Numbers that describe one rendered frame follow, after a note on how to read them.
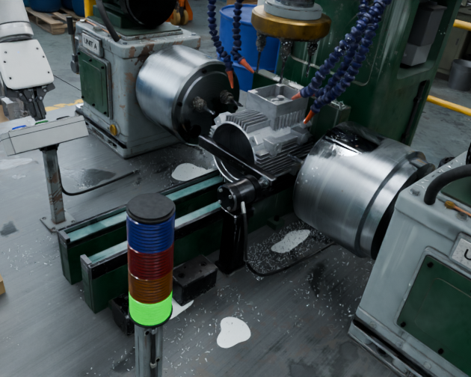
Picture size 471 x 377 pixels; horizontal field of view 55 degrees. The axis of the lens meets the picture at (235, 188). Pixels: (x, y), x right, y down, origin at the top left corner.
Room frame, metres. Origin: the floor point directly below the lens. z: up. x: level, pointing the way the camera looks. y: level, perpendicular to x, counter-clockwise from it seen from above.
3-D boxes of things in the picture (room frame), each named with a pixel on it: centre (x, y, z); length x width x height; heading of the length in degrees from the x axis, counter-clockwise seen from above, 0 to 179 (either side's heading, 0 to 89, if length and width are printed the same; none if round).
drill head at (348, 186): (0.82, -0.29, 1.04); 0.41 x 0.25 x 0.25; 47
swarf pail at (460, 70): (4.99, -2.31, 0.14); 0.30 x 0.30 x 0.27
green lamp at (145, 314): (0.45, 0.10, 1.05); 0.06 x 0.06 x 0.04
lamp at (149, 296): (0.45, 0.10, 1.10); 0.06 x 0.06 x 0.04
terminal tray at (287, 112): (1.08, -0.08, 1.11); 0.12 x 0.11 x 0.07; 137
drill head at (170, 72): (1.29, 0.21, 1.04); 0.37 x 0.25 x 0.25; 47
